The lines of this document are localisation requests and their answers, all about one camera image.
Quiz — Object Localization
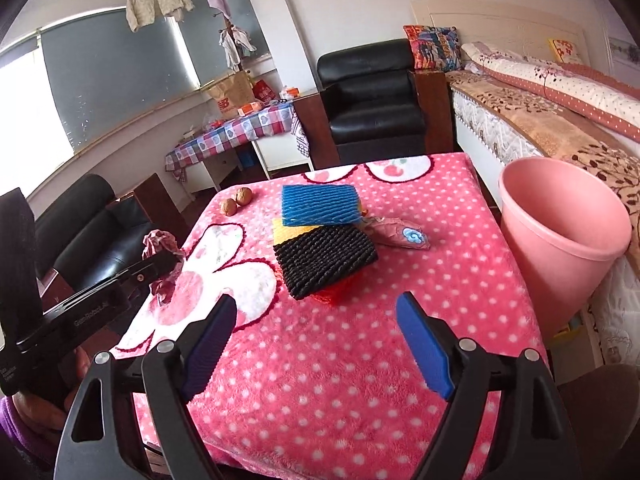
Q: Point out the black foam net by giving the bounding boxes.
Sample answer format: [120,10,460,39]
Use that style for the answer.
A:
[273,224,379,301]

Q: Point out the cream knitted sweater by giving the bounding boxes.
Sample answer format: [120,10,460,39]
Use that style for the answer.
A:
[125,0,195,33]

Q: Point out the white bed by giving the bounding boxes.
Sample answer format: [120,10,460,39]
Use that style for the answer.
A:
[410,0,640,366]

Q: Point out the blue foam net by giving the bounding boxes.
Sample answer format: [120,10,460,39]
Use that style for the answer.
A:
[281,183,362,229]

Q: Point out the brown floral bed cover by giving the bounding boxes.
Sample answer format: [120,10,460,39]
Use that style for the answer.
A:
[446,70,640,261]

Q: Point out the red foam net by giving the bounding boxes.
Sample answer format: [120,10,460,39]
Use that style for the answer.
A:
[272,265,358,305]

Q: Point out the white desk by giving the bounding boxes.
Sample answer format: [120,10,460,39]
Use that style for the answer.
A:
[187,130,313,193]

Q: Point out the pink plastic bucket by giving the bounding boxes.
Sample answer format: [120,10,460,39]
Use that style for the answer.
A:
[497,156,633,343]

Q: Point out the yellow pillow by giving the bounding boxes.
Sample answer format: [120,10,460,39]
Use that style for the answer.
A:
[547,37,585,66]

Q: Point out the pink paper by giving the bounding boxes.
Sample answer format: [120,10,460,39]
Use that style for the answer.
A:
[141,229,187,307]

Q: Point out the red bag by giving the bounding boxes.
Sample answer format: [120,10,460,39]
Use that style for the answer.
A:
[252,80,277,106]

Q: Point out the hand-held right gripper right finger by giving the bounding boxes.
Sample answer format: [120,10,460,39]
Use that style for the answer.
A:
[395,291,583,480]

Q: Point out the person's left hand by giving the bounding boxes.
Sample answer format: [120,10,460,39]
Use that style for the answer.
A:
[11,347,92,433]

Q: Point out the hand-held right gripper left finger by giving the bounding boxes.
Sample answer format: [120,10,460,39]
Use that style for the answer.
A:
[54,292,238,480]

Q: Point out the pink wrapper with blue flower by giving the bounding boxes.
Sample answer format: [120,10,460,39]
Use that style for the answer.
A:
[360,214,432,251]

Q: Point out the yellow foam net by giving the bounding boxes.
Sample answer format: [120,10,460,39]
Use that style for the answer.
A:
[271,217,321,253]

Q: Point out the checked tablecloth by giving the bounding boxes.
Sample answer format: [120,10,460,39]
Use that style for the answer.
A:
[165,105,301,181]

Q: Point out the brown paper bag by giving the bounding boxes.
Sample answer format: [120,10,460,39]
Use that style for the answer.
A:
[206,71,257,120]

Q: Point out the black leather armchair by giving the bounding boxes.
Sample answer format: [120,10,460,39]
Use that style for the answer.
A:
[316,39,453,168]
[32,172,176,301]

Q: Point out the wooden coat rack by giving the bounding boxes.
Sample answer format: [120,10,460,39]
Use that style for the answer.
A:
[218,10,251,78]

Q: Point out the white and pink floral quilt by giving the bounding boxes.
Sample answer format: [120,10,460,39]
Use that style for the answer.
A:
[460,41,640,143]

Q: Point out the colourful printed cushion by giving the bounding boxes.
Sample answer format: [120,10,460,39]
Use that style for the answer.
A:
[403,25,463,73]

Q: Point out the pink polka dot blanket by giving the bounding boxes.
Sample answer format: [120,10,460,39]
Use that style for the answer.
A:
[112,152,551,468]

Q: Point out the white clothes on rack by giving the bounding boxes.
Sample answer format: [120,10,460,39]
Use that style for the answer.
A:
[220,25,257,71]

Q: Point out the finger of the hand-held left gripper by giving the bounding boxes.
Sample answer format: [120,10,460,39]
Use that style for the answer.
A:
[117,250,187,307]

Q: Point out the grey roller blind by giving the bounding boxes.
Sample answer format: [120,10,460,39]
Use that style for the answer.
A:
[40,10,201,151]
[180,0,273,86]

